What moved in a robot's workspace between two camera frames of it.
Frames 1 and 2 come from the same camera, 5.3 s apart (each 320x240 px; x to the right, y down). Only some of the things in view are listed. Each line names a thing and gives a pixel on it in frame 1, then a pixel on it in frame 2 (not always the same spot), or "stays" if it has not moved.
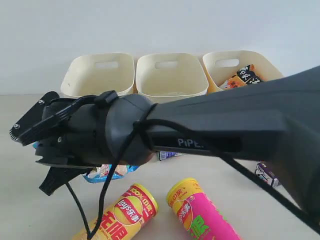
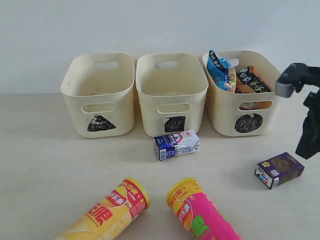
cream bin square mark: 165,77 stays
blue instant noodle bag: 98,174 → 221,72
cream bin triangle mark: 95,74 stays
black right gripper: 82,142 → 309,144
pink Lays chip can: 196,211 stays
